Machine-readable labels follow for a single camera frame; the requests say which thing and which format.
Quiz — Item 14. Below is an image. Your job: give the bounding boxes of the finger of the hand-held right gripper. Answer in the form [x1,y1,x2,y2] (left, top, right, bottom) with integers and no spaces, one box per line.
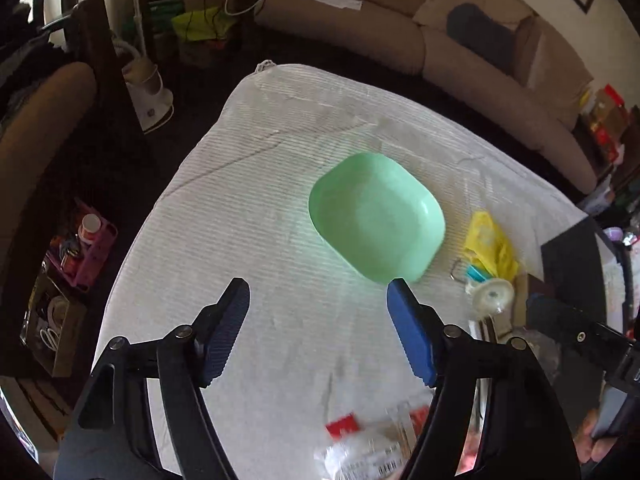
[525,291,628,361]

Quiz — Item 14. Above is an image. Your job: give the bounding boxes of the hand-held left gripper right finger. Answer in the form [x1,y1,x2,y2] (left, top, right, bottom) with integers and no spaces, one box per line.
[386,277,583,480]

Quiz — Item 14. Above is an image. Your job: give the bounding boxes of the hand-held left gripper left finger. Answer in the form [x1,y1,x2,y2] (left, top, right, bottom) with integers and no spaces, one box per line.
[52,277,251,480]

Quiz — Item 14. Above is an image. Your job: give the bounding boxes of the green plastic bowl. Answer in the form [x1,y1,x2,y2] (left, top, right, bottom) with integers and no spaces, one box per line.
[307,152,446,284]

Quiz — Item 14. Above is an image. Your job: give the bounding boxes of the person's right hand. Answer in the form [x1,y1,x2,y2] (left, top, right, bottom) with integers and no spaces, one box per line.
[574,410,626,467]

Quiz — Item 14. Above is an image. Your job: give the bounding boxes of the white round plastic cap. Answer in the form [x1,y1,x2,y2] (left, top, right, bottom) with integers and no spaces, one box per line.
[465,277,516,318]

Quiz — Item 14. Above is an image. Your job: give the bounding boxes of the yellow packet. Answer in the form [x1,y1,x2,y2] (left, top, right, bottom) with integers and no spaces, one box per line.
[462,210,521,281]

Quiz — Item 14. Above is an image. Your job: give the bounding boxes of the clear snack packet red label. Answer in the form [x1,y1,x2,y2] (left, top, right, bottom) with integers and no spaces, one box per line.
[312,406,433,480]

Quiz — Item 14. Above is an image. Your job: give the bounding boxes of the pink plastic organizer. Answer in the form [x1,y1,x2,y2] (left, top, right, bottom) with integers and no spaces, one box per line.
[44,199,120,293]

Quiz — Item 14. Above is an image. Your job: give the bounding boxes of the white striped tablecloth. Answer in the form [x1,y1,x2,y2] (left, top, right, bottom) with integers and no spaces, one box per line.
[92,62,591,480]

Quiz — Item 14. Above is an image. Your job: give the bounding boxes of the cardboard box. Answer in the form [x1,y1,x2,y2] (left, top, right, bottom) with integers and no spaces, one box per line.
[20,269,89,378]

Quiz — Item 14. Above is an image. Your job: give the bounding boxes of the pill bottle white cap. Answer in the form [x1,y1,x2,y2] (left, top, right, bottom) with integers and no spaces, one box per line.
[76,213,102,244]

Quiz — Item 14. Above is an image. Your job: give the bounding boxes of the pile of colourful boxes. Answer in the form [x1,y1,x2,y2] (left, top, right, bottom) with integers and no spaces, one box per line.
[579,84,630,162]

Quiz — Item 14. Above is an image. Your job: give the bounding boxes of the white garment steamer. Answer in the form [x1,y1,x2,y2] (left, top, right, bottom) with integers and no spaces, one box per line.
[121,42,176,134]

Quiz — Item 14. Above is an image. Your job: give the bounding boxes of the brown armchair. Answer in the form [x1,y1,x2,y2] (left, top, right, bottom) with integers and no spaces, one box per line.
[0,61,98,261]

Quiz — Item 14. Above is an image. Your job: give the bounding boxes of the dark grey cushion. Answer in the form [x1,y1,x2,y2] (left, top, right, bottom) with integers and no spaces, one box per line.
[446,3,517,64]

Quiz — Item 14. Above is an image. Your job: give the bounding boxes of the beige sofa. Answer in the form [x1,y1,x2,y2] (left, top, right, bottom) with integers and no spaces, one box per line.
[252,0,598,196]

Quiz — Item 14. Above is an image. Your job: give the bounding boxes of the yellow-green bag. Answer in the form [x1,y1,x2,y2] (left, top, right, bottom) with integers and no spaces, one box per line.
[171,6,237,44]

